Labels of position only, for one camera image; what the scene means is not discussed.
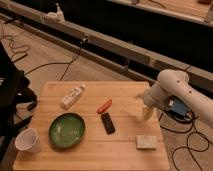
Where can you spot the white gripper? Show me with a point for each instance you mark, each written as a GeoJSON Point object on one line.
{"type": "Point", "coordinates": [150, 98]}

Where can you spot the black rectangular block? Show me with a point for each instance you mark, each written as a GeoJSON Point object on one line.
{"type": "Point", "coordinates": [108, 124]}

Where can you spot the red orange pepper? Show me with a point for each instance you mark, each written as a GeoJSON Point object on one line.
{"type": "Point", "coordinates": [104, 107]}

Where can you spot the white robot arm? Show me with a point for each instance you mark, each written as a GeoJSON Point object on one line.
{"type": "Point", "coordinates": [176, 83]}

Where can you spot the white sponge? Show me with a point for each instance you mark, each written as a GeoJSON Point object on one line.
{"type": "Point", "coordinates": [146, 142]}

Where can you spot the blue control box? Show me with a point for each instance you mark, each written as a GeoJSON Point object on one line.
{"type": "Point", "coordinates": [177, 108]}

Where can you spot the white plastic bottle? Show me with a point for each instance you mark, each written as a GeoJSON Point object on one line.
{"type": "Point", "coordinates": [69, 99]}

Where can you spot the green bowl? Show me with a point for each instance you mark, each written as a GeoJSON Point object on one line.
{"type": "Point", "coordinates": [66, 130]}

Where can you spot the white paper cup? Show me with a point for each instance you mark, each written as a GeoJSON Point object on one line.
{"type": "Point", "coordinates": [28, 141]}

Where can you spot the black chair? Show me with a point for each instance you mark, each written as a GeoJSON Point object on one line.
{"type": "Point", "coordinates": [14, 89]}

